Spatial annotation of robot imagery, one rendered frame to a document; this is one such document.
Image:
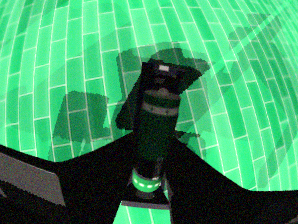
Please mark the green cylindrical battery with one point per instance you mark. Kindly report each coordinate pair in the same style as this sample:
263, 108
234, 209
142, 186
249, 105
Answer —
158, 120

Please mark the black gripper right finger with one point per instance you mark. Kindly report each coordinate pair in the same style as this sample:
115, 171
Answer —
199, 194

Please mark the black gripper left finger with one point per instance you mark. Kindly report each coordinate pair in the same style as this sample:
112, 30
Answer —
85, 190

